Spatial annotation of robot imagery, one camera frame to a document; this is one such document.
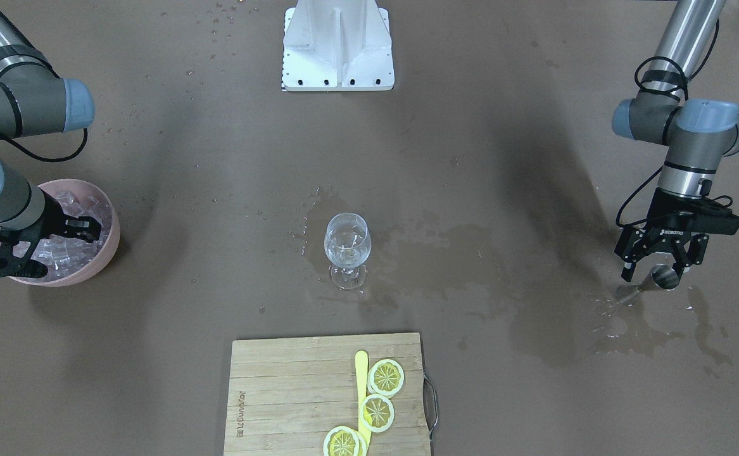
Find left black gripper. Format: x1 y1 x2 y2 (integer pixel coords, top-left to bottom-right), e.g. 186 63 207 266
615 189 710 282

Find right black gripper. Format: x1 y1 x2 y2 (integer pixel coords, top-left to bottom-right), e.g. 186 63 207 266
0 200 102 278

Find steel jigger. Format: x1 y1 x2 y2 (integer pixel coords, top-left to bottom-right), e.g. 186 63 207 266
615 263 681 306

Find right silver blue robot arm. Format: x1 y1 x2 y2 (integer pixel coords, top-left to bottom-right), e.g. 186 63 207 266
0 10 102 278

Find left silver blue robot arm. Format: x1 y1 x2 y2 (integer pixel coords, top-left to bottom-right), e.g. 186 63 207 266
612 1 739 288

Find clear wine glass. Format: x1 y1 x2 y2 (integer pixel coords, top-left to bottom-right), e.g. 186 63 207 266
325 212 372 289

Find pink bowl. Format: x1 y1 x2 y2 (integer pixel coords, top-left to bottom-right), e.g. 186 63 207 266
12 179 120 288

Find wooden cutting board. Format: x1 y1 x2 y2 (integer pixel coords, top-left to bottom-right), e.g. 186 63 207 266
222 332 433 455

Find lemon slice one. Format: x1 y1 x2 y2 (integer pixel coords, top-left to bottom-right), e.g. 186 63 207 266
367 358 406 398

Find yellow plastic knife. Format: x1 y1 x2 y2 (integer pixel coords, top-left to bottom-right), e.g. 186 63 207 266
354 350 372 455

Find lemon slice two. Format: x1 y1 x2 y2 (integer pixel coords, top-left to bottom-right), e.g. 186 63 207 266
358 393 395 433

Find lemon slice three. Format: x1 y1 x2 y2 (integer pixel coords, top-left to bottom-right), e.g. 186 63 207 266
321 426 367 456

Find white pedestal column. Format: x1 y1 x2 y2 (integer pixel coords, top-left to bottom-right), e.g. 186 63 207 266
281 1 395 92

